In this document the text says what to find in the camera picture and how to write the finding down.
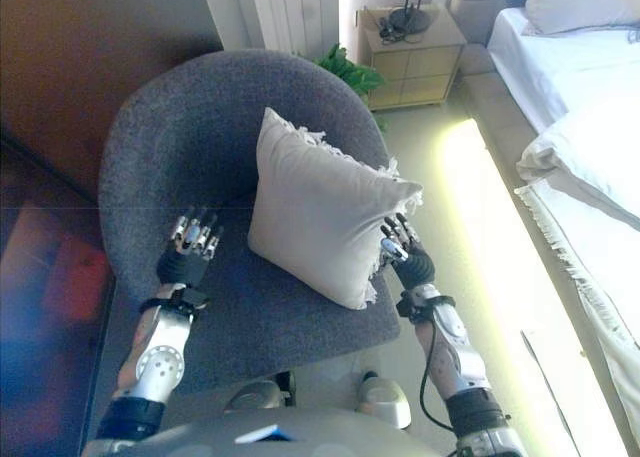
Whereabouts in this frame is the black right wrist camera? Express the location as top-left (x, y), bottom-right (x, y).
top-left (396, 295), bottom-right (427, 324)

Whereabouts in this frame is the grey fabric armchair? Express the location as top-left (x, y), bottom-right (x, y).
top-left (96, 48), bottom-right (405, 397)

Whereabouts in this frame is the white bed pillow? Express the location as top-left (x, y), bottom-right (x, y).
top-left (516, 0), bottom-right (640, 37)

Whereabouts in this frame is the blue white chest tag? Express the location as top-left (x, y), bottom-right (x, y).
top-left (234, 423), bottom-right (294, 444)

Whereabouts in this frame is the beige wooden nightstand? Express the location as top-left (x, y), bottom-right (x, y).
top-left (356, 4), bottom-right (470, 112)

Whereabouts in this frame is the pale bedside rug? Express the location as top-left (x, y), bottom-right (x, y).
top-left (518, 328), bottom-right (631, 457)

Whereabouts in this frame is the white fringed cushion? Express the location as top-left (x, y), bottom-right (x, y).
top-left (246, 106), bottom-right (426, 312)

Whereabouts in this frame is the green potted plant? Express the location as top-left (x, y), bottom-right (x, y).
top-left (313, 43), bottom-right (390, 132)

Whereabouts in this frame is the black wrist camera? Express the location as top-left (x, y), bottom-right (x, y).
top-left (396, 295), bottom-right (427, 324)
top-left (174, 286), bottom-right (211, 312)

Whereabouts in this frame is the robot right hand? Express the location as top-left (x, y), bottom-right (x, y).
top-left (378, 211), bottom-right (438, 291)

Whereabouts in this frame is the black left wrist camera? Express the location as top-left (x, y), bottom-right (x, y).
top-left (174, 286), bottom-right (211, 312)

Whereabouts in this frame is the beige bed frame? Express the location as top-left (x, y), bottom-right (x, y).
top-left (448, 0), bottom-right (554, 178)

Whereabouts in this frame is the silver robot left leg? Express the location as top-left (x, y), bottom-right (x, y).
top-left (223, 370), bottom-right (297, 414)

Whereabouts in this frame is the grey robot torso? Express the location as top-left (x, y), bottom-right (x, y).
top-left (81, 408), bottom-right (432, 457)

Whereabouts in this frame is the silver robot leg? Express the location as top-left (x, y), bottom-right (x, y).
top-left (223, 370), bottom-right (297, 414)
top-left (356, 370), bottom-right (413, 432)

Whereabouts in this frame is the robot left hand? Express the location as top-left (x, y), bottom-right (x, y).
top-left (156, 206), bottom-right (226, 289)

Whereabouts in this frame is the black lamp base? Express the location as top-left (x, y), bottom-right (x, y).
top-left (378, 0), bottom-right (433, 42)

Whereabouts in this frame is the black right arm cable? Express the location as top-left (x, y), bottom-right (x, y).
top-left (418, 321), bottom-right (455, 434)

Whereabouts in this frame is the glossy dark reflective panel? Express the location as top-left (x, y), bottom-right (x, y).
top-left (0, 135), bottom-right (117, 457)

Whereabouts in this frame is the white bed sheet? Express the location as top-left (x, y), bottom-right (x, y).
top-left (486, 6), bottom-right (640, 134)

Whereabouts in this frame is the silver robot right leg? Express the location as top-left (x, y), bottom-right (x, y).
top-left (356, 370), bottom-right (413, 432)

